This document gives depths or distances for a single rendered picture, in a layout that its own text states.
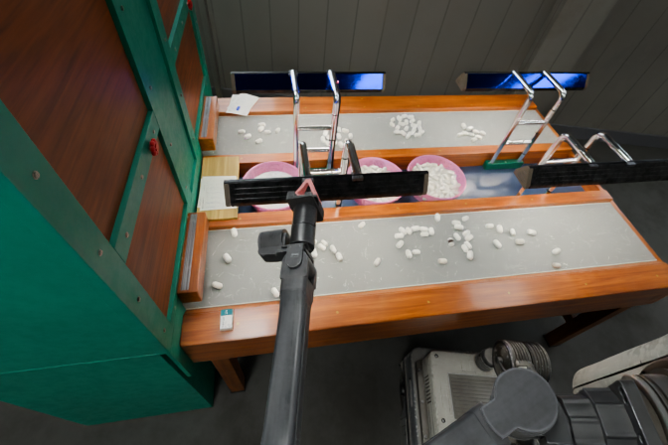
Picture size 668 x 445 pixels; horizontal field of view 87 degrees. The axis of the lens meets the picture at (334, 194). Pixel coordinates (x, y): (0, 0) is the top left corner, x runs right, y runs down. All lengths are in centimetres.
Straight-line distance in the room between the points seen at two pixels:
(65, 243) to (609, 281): 165
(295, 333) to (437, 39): 247
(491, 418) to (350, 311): 70
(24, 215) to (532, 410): 71
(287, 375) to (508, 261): 107
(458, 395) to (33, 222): 136
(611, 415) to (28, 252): 83
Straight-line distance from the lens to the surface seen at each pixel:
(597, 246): 181
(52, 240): 65
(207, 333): 120
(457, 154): 180
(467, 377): 157
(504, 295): 141
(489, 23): 289
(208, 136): 158
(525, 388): 60
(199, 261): 120
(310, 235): 78
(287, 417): 66
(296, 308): 70
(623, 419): 63
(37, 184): 60
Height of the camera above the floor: 188
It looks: 50 degrees down
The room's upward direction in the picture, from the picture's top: 8 degrees clockwise
